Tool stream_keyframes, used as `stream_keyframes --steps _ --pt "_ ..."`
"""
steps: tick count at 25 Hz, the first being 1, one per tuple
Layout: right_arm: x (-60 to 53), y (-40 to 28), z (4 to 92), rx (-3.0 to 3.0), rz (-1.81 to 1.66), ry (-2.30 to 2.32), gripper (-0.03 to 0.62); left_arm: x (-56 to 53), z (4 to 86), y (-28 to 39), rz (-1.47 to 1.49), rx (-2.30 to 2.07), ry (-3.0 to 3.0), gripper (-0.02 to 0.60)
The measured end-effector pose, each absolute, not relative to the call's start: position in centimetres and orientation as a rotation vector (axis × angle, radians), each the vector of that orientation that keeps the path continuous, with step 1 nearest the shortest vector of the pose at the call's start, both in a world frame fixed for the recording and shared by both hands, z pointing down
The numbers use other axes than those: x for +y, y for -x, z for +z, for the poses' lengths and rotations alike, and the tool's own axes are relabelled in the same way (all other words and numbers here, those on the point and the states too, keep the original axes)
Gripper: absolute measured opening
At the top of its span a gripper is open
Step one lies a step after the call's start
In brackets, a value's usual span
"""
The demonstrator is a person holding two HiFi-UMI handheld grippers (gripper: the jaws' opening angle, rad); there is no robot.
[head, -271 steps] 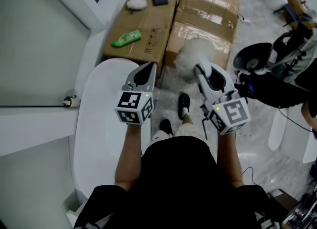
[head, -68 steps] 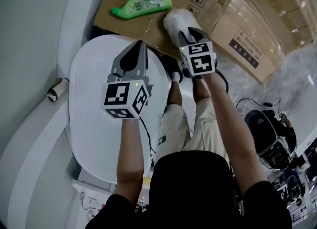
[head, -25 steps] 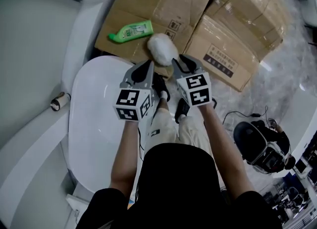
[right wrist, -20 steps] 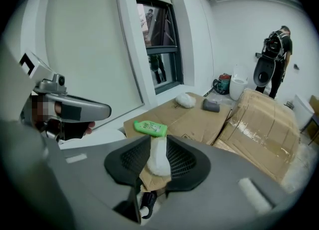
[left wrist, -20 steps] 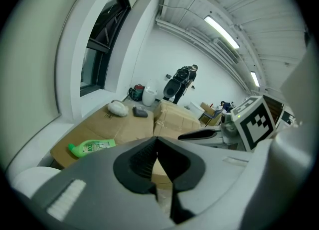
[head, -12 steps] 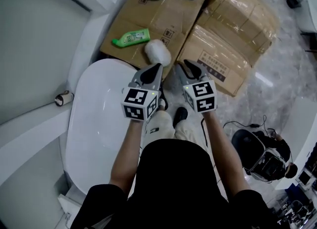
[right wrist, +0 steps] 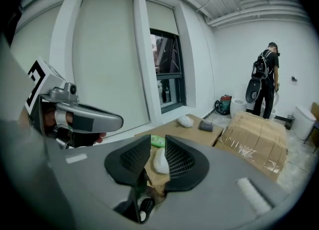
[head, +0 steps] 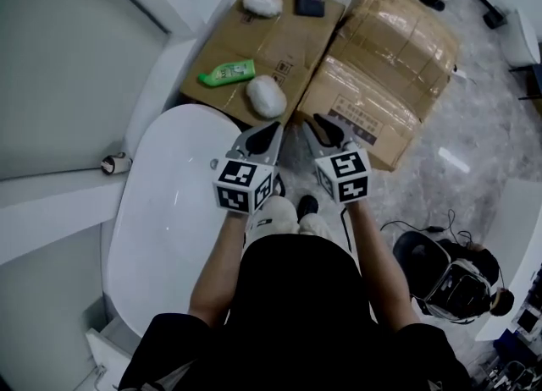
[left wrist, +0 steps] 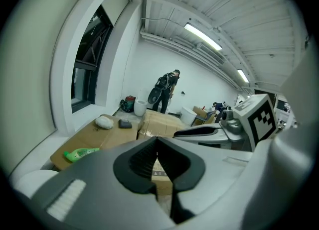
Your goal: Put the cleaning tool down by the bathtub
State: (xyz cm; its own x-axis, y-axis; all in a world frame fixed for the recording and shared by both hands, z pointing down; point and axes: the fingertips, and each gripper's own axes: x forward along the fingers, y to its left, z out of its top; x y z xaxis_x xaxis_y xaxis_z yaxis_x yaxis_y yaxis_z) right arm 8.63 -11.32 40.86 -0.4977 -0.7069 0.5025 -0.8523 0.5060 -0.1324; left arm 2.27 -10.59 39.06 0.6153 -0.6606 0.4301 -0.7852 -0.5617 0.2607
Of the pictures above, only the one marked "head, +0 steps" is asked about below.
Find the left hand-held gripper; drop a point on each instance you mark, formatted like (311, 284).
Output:
(237, 177)

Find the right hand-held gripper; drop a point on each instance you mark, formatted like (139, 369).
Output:
(347, 177)

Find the white oval bathtub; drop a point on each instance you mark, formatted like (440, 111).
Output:
(165, 220)

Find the person's right forearm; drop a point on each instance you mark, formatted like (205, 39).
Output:
(381, 271)

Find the person's left forearm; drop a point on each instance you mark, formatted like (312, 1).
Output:
(216, 275)

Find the person's left black shoe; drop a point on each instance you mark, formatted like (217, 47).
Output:
(279, 188)

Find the person's black shoe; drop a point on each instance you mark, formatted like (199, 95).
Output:
(279, 188)
(308, 205)

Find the person's right black shoe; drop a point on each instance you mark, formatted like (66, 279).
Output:
(308, 205)

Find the person's beige trousers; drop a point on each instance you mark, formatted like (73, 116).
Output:
(275, 216)

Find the green detergent bottle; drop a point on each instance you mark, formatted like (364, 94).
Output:
(228, 73)

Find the tape-wrapped brown cardboard box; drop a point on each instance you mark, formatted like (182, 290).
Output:
(389, 63)

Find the plain brown cardboard box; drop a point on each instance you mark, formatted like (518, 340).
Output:
(271, 38)

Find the dark square pouch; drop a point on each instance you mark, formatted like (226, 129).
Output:
(310, 4)

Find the black round chair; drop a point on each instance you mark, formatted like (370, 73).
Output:
(417, 254)

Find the paper roll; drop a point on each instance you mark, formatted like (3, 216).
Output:
(115, 163)

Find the person's black shirt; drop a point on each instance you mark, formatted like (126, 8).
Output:
(296, 296)

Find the black garment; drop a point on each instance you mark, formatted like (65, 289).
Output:
(478, 258)

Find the grey and black backpack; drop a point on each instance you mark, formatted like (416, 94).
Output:
(459, 292)

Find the black stand base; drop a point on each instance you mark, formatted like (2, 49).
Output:
(494, 17)

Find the white drawer unit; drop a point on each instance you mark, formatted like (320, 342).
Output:
(106, 351)

